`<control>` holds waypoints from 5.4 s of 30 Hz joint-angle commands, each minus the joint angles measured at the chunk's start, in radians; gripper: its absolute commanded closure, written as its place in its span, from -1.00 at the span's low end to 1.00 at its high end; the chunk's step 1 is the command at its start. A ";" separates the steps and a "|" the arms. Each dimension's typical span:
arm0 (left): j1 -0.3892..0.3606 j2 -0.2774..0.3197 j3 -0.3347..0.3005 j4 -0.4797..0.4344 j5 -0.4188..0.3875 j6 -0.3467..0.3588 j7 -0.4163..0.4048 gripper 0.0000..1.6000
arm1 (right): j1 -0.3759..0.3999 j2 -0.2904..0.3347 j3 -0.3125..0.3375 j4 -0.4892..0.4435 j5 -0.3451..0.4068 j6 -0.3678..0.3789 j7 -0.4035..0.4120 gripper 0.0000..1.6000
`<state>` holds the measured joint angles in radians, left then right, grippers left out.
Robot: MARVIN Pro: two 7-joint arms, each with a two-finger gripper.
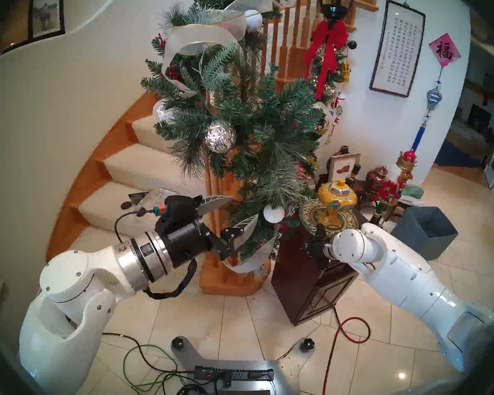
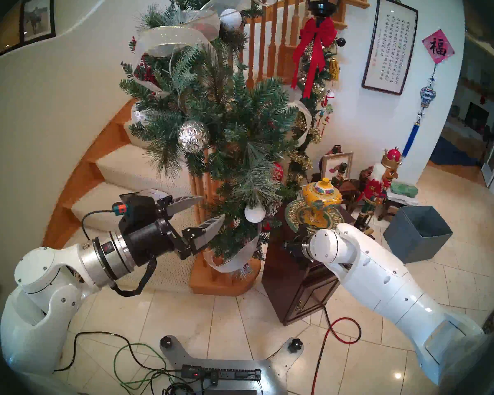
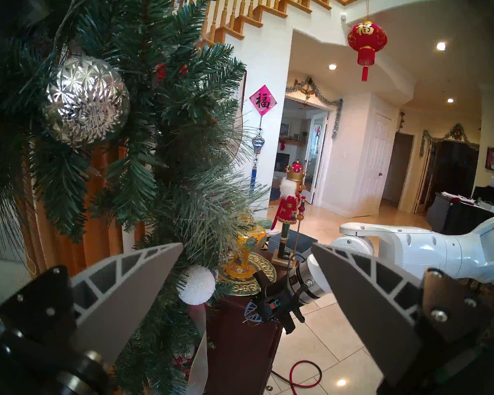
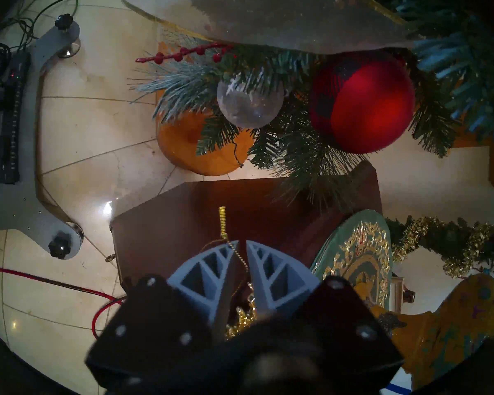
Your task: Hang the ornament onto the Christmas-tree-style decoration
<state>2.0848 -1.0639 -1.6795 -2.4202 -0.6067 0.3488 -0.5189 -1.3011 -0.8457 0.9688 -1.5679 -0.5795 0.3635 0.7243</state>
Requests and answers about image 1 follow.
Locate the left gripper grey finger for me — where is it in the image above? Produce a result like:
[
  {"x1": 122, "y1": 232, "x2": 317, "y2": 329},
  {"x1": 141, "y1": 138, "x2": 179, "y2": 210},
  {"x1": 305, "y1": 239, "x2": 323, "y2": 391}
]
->
[
  {"x1": 193, "y1": 194, "x2": 233, "y2": 218},
  {"x1": 219, "y1": 213, "x2": 259, "y2": 260}
]

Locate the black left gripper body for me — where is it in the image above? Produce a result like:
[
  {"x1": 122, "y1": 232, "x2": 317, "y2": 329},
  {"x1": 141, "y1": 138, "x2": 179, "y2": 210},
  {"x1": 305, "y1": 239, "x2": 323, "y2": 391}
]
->
[{"x1": 164, "y1": 218, "x2": 228, "y2": 269}]

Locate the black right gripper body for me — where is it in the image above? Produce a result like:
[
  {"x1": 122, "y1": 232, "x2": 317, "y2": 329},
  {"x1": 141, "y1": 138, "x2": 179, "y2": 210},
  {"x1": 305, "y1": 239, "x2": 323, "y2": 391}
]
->
[{"x1": 303, "y1": 225, "x2": 334, "y2": 271}]

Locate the white glitter ball ornament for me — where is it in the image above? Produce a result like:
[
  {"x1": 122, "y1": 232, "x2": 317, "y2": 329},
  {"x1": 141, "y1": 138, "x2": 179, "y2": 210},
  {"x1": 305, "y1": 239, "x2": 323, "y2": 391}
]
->
[
  {"x1": 244, "y1": 9, "x2": 264, "y2": 32},
  {"x1": 263, "y1": 204, "x2": 286, "y2": 224}
]

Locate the silver faceted ball ornament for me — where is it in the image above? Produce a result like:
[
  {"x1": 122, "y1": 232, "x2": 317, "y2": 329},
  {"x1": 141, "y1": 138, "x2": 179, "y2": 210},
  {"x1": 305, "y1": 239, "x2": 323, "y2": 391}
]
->
[{"x1": 205, "y1": 121, "x2": 237, "y2": 154}]

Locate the small santa hanging ornament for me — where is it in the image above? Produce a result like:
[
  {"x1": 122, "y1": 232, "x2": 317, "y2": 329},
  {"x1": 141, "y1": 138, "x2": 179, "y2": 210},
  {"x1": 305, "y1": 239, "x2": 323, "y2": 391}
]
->
[{"x1": 329, "y1": 92, "x2": 346, "y2": 144}]

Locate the ornate decorative plate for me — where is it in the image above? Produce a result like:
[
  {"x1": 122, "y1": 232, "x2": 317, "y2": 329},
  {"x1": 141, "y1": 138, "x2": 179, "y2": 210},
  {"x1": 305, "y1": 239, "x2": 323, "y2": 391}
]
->
[{"x1": 299, "y1": 199, "x2": 359, "y2": 236}]

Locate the dark wooden cabinet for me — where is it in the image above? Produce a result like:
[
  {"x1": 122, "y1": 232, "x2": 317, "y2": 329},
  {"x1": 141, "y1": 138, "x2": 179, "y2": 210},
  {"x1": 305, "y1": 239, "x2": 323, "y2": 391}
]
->
[{"x1": 270, "y1": 217, "x2": 361, "y2": 327}]

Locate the yellow porcelain lidded jar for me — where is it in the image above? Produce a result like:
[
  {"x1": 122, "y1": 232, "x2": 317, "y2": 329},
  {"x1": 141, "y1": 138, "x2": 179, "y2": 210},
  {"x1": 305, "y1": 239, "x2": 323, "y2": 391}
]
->
[{"x1": 317, "y1": 178, "x2": 358, "y2": 230}]

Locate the clear plastic bag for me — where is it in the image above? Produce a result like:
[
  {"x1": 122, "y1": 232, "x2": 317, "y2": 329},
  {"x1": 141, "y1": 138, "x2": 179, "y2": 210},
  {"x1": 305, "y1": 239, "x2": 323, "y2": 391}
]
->
[{"x1": 128, "y1": 188, "x2": 177, "y2": 207}]

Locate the carpeted wooden staircase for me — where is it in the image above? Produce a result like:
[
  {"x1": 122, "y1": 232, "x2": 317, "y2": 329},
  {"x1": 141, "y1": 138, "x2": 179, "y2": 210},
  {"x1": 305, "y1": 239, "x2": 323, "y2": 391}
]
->
[{"x1": 45, "y1": 92, "x2": 231, "y2": 294}]

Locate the dark red lidded jar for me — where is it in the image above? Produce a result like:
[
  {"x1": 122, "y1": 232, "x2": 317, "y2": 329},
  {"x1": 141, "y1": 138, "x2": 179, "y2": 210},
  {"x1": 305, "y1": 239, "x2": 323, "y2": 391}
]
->
[{"x1": 365, "y1": 165, "x2": 388, "y2": 193}]

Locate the green pine garland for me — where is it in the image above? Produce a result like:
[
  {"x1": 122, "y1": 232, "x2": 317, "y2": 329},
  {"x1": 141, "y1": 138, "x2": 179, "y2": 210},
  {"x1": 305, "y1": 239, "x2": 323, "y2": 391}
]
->
[{"x1": 140, "y1": 0, "x2": 330, "y2": 277}]

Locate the grey square bin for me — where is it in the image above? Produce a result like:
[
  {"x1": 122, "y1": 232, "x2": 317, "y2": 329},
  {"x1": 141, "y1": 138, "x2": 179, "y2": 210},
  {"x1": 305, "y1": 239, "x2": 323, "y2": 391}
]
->
[{"x1": 391, "y1": 206, "x2": 459, "y2": 261}]

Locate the tall red nutcracker figurine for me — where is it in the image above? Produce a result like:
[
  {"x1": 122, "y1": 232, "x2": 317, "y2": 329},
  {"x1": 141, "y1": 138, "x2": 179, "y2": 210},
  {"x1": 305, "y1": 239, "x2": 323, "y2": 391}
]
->
[{"x1": 368, "y1": 149, "x2": 417, "y2": 228}]

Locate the black power strip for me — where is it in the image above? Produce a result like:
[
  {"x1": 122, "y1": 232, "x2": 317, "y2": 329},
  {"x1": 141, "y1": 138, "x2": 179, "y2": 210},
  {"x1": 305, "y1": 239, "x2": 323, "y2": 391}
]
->
[{"x1": 193, "y1": 365, "x2": 275, "y2": 382}]

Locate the dark blue rug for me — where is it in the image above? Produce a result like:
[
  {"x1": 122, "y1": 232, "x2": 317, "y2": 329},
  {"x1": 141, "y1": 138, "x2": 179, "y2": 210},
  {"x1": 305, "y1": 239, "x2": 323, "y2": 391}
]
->
[{"x1": 434, "y1": 139, "x2": 482, "y2": 168}]

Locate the blue vase charm with tassel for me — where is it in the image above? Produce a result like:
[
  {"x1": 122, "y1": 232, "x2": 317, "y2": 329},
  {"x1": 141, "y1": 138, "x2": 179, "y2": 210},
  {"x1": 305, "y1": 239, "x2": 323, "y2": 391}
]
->
[{"x1": 410, "y1": 67, "x2": 443, "y2": 152}]

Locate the red velvet bow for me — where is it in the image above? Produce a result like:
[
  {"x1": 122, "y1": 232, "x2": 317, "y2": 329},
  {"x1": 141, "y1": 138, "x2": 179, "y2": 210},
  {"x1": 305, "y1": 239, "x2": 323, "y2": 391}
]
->
[{"x1": 305, "y1": 20, "x2": 350, "y2": 100}]

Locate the black fireplace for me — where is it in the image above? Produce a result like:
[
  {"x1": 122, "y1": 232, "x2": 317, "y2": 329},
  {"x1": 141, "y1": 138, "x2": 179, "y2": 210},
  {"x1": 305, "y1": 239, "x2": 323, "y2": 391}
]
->
[{"x1": 467, "y1": 104, "x2": 492, "y2": 131}]

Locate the framed calligraphy scroll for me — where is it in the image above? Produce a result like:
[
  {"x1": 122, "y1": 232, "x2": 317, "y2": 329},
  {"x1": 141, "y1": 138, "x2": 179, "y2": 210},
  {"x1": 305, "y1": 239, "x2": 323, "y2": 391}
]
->
[{"x1": 369, "y1": 0, "x2": 426, "y2": 98}]

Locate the red diamond fu sign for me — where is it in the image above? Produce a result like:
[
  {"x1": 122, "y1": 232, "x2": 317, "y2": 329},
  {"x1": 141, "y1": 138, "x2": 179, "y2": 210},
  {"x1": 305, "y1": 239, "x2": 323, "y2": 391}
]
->
[{"x1": 428, "y1": 33, "x2": 461, "y2": 68}]

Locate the black lantern lamp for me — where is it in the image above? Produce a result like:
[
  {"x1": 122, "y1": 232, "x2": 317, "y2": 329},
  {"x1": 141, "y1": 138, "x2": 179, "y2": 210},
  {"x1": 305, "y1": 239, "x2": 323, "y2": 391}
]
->
[{"x1": 316, "y1": 0, "x2": 361, "y2": 20}]

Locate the framed horse picture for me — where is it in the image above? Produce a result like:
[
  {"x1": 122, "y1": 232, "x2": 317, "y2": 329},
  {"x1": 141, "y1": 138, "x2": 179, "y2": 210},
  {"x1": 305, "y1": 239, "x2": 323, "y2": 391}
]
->
[{"x1": 29, "y1": 0, "x2": 65, "y2": 40}]

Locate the brown framed picture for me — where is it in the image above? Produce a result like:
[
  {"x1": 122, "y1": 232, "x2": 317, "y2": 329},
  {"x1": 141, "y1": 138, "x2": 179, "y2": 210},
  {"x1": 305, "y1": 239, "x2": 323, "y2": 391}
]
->
[{"x1": 0, "y1": 0, "x2": 31, "y2": 53}]

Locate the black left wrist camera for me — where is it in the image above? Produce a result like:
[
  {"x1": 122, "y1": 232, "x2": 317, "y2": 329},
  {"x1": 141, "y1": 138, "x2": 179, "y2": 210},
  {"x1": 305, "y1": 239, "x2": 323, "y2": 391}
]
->
[{"x1": 153, "y1": 195, "x2": 204, "y2": 234}]

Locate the black sleeved wrist cable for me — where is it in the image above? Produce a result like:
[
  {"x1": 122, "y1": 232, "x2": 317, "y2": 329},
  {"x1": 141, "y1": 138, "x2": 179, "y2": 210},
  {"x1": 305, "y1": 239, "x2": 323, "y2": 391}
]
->
[{"x1": 142, "y1": 258, "x2": 198, "y2": 300}]

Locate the thin black camera cable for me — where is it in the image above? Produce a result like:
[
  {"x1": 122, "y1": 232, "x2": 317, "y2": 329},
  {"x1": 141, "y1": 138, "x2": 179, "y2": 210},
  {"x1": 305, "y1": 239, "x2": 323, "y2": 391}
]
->
[{"x1": 114, "y1": 208, "x2": 155, "y2": 243}]

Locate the small tabletop picture frame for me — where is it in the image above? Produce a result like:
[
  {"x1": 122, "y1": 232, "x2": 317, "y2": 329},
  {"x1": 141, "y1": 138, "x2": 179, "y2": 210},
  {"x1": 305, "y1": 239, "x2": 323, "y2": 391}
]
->
[{"x1": 327, "y1": 153, "x2": 361, "y2": 184}]

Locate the red floor cable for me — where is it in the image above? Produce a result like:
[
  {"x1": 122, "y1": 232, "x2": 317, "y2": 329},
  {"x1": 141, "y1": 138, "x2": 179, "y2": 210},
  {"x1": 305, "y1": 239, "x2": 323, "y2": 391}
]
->
[{"x1": 322, "y1": 316, "x2": 371, "y2": 395}]

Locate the black floor cable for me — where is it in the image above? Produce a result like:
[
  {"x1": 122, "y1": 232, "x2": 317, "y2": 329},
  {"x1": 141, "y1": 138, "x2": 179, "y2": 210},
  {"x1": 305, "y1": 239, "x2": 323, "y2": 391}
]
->
[{"x1": 101, "y1": 332, "x2": 196, "y2": 376}]

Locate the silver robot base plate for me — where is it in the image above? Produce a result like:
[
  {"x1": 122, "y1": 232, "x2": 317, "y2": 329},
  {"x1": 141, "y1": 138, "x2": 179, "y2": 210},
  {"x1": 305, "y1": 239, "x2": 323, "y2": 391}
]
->
[{"x1": 171, "y1": 336, "x2": 315, "y2": 395}]

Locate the green floor cable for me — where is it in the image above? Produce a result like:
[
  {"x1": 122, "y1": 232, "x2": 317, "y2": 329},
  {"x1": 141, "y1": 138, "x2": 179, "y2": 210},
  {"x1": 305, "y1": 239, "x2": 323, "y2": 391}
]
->
[{"x1": 123, "y1": 344, "x2": 190, "y2": 393}]

